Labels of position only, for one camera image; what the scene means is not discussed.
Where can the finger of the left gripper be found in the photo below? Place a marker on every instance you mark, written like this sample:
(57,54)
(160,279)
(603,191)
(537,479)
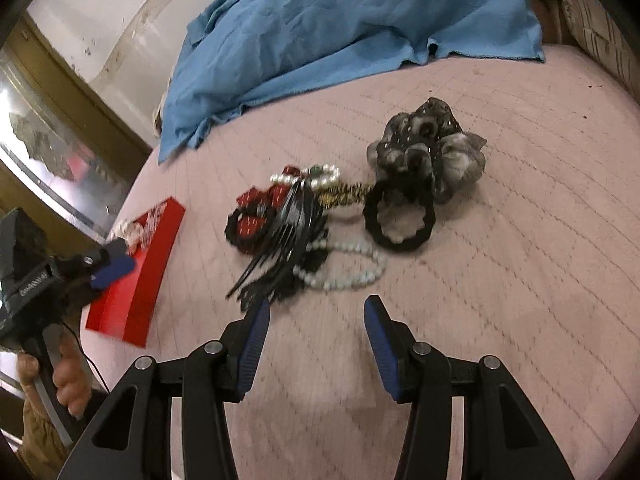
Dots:
(112,249)
(110,274)

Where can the striped floral cushion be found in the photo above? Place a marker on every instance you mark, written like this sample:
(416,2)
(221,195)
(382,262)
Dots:
(588,25)

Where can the brown wooden glass door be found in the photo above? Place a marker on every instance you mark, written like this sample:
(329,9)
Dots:
(67,159)

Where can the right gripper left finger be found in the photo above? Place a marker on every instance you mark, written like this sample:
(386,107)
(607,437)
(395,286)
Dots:
(130,436)

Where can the red polka dot bow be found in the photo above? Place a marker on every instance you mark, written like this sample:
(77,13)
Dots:
(256,209)

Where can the grey black sheer scrunchie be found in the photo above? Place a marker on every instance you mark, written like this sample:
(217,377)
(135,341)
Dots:
(429,144)

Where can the pearl beaded hair accessory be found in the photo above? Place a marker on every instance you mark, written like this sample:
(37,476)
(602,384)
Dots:
(318,177)

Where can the white floral scrunchie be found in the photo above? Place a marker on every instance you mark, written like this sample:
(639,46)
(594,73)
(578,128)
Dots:
(139,233)

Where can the person's left hand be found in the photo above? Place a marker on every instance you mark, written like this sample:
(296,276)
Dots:
(73,387)

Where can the blue bed sheet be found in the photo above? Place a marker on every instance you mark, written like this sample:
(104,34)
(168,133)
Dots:
(239,54)

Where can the black hair claw clip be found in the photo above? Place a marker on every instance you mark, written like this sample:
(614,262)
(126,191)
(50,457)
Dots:
(270,274)

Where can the leopard print scrunchie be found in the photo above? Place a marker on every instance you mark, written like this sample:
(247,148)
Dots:
(340,195)

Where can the pink quilted mattress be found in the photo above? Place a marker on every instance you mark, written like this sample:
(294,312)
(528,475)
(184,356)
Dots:
(538,264)

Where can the red shallow tray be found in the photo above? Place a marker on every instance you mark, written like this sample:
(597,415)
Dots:
(124,311)

